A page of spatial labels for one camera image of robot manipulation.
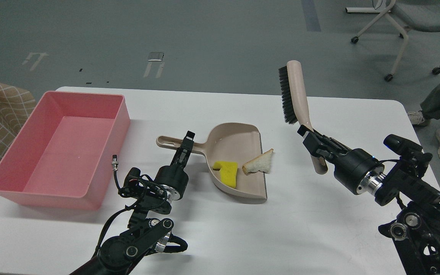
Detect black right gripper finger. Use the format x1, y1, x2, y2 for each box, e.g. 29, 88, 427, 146
297, 125, 352, 151
303, 136, 339, 164

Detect pink plastic bin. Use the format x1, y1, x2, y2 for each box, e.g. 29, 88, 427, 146
0, 91, 130, 210

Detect beige plastic dustpan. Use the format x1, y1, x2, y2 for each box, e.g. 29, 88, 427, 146
156, 122, 268, 201

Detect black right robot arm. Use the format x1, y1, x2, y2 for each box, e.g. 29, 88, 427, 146
298, 125, 440, 275

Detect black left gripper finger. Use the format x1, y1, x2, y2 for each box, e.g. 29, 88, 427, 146
171, 131, 195, 168

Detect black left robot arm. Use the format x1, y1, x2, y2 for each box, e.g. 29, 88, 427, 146
73, 131, 194, 275

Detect yellow sponge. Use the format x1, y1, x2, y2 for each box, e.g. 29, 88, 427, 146
212, 161, 238, 189

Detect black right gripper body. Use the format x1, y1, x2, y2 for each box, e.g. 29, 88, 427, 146
333, 148, 381, 195

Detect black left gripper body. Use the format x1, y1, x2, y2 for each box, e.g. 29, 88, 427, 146
154, 164, 189, 200

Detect grey office chair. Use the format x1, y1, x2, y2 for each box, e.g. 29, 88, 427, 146
351, 0, 440, 82

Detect beige hand brush black bristles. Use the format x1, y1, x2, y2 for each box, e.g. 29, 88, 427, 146
278, 60, 328, 175

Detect triangular bread slice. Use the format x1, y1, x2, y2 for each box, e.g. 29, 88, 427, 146
242, 148, 274, 175

